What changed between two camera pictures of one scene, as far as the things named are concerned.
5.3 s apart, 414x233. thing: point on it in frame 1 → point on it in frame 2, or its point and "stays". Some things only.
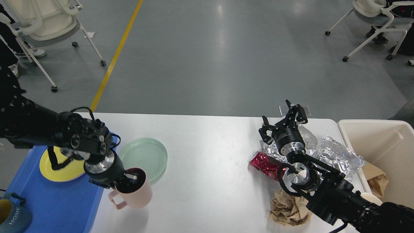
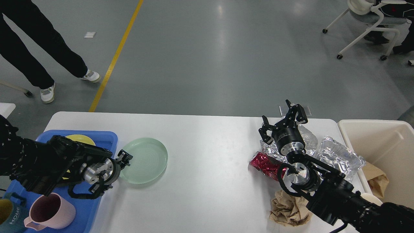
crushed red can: (267, 165) stays
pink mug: (137, 193) → (51, 212)
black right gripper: (287, 134) stays
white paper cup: (371, 198) stays
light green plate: (148, 154) stays
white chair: (38, 22) → (27, 93)
